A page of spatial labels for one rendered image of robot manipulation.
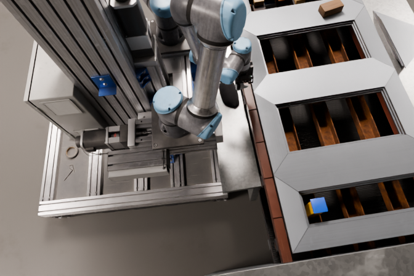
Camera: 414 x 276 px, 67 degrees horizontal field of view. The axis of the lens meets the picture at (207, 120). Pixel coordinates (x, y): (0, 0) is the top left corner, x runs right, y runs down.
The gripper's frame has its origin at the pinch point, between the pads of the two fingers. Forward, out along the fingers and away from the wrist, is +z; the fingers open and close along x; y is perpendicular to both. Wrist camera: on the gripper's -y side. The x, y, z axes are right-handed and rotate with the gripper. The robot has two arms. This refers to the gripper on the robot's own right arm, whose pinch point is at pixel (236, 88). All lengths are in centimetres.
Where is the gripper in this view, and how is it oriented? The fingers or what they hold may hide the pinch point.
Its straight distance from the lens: 159.4
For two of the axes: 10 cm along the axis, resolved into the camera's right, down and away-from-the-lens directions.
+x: -1.4, -8.9, 4.2
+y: 9.9, -1.6, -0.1
